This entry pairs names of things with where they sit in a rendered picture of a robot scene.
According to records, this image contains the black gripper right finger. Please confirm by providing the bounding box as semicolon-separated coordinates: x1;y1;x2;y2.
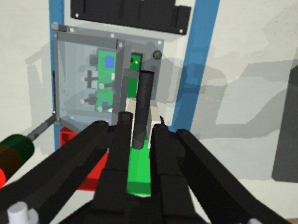
147;100;292;224

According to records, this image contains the red open-top bin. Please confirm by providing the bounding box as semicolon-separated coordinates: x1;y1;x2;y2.
60;126;108;191

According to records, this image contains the green circuit board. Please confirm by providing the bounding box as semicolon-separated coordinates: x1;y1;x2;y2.
126;55;141;111

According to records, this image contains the green open-top bin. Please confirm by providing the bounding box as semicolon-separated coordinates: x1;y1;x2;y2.
127;131;151;196

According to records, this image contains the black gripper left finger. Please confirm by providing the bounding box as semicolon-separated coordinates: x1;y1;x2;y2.
0;97;136;224

